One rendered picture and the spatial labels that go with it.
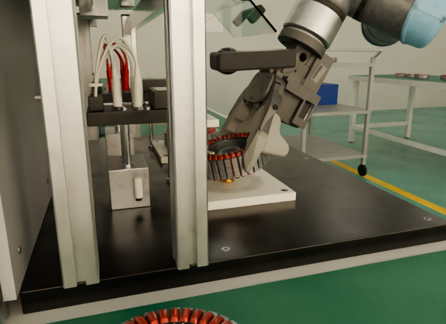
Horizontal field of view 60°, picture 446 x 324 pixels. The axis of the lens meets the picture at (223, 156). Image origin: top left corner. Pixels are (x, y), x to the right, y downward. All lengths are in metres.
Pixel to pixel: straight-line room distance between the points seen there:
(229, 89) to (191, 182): 5.84
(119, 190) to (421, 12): 0.45
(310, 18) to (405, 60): 7.32
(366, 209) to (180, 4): 0.35
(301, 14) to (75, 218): 0.39
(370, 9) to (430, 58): 7.65
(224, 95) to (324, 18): 5.62
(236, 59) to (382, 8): 0.21
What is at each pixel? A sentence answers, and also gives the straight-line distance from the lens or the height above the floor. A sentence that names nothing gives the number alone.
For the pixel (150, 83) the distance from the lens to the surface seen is 0.74.
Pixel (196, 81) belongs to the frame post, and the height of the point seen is 0.94.
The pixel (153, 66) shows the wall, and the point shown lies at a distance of 5.90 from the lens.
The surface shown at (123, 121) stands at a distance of 0.50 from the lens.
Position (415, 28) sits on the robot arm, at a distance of 0.60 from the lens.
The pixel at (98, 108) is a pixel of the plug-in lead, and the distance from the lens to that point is 0.50.
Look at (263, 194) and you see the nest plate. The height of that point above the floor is 0.78.
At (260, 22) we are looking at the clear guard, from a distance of 0.79.
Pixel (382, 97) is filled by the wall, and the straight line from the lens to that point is 7.63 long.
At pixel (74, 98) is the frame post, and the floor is 0.93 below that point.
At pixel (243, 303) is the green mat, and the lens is 0.37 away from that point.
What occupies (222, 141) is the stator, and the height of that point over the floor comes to 0.84.
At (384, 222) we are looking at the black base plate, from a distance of 0.51.
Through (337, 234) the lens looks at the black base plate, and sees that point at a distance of 0.46.
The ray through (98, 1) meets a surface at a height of 1.05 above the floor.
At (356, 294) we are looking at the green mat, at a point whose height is 0.75.
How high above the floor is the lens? 0.96
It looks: 15 degrees down
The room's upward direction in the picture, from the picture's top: straight up
